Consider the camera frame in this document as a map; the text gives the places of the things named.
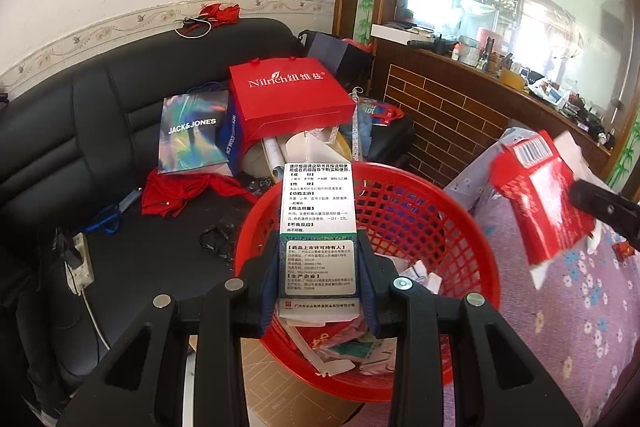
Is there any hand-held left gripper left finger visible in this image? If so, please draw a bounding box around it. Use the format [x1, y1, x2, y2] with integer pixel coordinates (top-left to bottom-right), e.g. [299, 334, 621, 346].
[60, 239, 281, 427]

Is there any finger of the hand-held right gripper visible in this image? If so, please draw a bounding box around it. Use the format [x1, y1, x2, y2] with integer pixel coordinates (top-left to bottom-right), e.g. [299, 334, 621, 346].
[570, 179, 640, 253]

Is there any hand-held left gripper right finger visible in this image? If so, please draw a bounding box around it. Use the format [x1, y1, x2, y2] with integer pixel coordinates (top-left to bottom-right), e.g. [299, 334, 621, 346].
[354, 234, 583, 427]

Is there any red and white torn box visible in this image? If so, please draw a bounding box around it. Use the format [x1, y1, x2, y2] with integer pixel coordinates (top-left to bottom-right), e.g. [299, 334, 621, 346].
[490, 130, 598, 290]

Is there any small white carton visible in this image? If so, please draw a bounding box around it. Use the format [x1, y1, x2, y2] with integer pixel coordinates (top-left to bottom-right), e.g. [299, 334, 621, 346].
[276, 163, 363, 328]

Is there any red plastic basket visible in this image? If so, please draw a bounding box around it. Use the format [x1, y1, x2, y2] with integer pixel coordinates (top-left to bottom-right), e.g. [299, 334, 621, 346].
[235, 162, 501, 403]

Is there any black crumpled plastic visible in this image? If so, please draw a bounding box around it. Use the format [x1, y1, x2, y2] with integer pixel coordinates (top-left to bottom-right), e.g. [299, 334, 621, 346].
[200, 224, 238, 263]

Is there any cardboard box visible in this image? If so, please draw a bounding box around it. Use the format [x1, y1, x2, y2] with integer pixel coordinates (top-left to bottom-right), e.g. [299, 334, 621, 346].
[240, 337, 371, 427]

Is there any pile of counter clutter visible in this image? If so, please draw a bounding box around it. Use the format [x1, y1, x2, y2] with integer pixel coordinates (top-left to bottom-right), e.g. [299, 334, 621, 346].
[525, 77, 616, 142]

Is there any white paper roll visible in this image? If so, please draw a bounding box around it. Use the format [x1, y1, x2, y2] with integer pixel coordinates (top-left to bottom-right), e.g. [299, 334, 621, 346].
[262, 137, 288, 182]

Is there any red cloth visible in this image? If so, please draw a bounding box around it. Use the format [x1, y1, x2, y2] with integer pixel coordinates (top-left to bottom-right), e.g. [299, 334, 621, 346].
[141, 172, 261, 218]

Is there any blue paper bag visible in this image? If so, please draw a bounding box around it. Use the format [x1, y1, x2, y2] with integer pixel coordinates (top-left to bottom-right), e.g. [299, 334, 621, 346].
[217, 104, 246, 178]

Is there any iridescent shopping bag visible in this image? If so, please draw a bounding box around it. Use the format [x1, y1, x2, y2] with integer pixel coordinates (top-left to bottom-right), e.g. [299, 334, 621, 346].
[157, 91, 230, 175]

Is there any white measuring tape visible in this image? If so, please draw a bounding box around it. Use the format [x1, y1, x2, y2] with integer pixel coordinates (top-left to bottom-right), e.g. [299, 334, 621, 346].
[350, 88, 362, 162]

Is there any red gift bag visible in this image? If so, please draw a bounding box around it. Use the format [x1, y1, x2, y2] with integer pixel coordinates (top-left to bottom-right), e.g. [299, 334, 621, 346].
[228, 57, 357, 142]

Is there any red and blue tote bag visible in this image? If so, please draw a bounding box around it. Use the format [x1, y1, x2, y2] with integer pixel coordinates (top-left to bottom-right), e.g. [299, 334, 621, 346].
[356, 99, 406, 128]

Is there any white power strip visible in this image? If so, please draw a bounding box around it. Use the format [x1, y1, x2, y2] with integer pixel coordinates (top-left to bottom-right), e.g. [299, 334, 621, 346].
[65, 232, 96, 295]

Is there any wooden glass partition cabinet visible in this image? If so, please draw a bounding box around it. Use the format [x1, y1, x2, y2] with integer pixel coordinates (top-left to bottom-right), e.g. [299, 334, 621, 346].
[330, 0, 640, 198]

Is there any grey round tin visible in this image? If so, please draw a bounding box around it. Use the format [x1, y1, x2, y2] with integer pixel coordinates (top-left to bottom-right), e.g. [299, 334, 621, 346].
[457, 36, 483, 66]

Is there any black flashlight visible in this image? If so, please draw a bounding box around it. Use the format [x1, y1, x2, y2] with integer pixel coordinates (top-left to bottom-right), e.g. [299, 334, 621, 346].
[406, 38, 451, 55]

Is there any black paper bag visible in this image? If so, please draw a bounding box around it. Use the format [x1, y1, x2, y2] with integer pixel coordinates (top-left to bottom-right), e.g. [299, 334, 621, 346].
[300, 29, 373, 80]

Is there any black leather sofa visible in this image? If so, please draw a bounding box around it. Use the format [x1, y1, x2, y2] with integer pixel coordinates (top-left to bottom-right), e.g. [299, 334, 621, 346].
[0, 17, 311, 408]

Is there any red plastic bag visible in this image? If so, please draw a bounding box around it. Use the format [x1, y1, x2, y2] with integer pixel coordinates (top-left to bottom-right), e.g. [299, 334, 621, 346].
[340, 37, 373, 54]

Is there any long white box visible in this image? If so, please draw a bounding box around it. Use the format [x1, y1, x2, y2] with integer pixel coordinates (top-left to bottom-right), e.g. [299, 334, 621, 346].
[371, 22, 436, 45]

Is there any red knot ornament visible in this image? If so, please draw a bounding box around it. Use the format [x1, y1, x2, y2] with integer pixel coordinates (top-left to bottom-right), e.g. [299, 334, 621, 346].
[200, 2, 241, 25]

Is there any blue strap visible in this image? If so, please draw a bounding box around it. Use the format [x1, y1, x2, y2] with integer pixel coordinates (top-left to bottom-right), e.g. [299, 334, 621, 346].
[82, 189, 143, 235]

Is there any white power cable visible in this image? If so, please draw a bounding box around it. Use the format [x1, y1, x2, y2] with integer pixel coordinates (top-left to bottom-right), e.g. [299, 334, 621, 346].
[80, 292, 111, 358]

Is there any white cord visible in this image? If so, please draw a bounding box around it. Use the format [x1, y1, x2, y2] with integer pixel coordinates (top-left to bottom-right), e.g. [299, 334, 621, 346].
[177, 17, 218, 38]

